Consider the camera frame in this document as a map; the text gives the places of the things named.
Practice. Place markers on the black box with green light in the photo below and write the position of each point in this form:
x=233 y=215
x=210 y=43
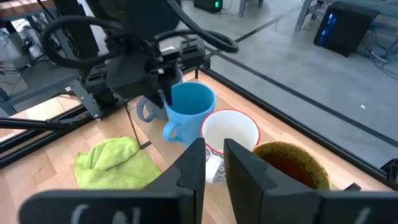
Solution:
x=209 y=5

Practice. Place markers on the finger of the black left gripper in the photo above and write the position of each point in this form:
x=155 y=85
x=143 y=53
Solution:
x=170 y=90
x=156 y=96

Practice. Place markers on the white grey patterned mug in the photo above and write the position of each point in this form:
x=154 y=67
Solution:
x=230 y=127

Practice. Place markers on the wooden background table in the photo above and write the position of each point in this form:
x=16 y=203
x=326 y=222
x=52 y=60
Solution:
x=18 y=7

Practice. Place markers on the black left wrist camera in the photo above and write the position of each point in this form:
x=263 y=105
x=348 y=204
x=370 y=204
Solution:
x=99 y=87

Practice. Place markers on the grey blue mug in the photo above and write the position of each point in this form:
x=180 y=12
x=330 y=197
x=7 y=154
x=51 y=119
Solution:
x=149 y=110

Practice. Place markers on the black computer tower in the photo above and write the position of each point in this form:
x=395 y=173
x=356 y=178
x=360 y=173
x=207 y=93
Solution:
x=345 y=28

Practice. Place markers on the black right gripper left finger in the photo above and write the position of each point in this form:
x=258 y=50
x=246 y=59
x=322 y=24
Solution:
x=180 y=186

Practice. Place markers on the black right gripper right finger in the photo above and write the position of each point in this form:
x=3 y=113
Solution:
x=258 y=193

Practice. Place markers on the brown green glazed mug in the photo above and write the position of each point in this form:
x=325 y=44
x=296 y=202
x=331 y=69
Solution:
x=292 y=161

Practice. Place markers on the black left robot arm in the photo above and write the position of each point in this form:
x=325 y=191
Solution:
x=140 y=15

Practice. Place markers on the light blue mug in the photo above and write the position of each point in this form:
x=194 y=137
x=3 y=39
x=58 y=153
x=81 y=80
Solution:
x=189 y=105

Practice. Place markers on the green microfibre cloth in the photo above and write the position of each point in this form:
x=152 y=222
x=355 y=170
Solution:
x=115 y=165

